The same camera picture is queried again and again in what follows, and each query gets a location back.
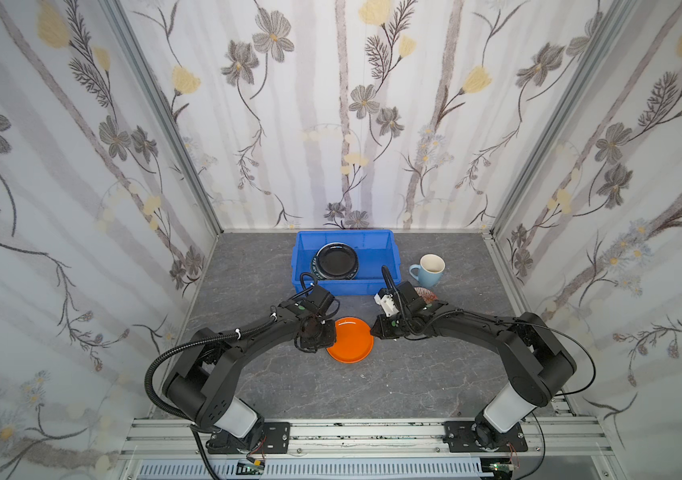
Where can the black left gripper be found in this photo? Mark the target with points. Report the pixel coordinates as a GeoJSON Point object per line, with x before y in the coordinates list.
{"type": "Point", "coordinates": [312, 334]}

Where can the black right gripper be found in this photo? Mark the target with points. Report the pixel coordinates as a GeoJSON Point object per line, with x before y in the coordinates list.
{"type": "Point", "coordinates": [390, 327]}

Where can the red patterned small bowl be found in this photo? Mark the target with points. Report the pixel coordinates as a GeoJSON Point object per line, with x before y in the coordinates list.
{"type": "Point", "coordinates": [427, 295]}

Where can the orange plate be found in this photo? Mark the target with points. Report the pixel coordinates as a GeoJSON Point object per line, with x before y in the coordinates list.
{"type": "Point", "coordinates": [354, 341]}

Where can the black glossy plate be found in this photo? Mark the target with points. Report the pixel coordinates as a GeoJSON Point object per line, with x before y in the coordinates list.
{"type": "Point", "coordinates": [335, 261]}

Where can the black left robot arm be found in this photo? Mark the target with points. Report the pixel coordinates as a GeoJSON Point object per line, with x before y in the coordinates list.
{"type": "Point", "coordinates": [201, 385]}

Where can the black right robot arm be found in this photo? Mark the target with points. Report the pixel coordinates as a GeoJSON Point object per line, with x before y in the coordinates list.
{"type": "Point", "coordinates": [536, 363]}

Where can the light blue ceramic mug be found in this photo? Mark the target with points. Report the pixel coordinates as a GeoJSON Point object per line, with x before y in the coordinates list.
{"type": "Point", "coordinates": [428, 271]}

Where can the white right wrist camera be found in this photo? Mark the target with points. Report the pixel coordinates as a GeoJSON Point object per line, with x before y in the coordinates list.
{"type": "Point", "coordinates": [386, 302]}

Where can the aluminium corner frame post right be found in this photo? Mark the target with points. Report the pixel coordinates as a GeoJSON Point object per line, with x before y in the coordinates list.
{"type": "Point", "coordinates": [605, 34]}

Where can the aluminium corner frame post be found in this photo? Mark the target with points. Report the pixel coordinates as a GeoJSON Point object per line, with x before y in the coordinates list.
{"type": "Point", "coordinates": [605, 34]}
{"type": "Point", "coordinates": [152, 93]}

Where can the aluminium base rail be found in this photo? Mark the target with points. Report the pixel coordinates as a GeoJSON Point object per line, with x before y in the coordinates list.
{"type": "Point", "coordinates": [565, 447]}

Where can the aluminium corner frame post left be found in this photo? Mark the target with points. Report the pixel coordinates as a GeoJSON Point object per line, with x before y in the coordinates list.
{"type": "Point", "coordinates": [152, 93]}

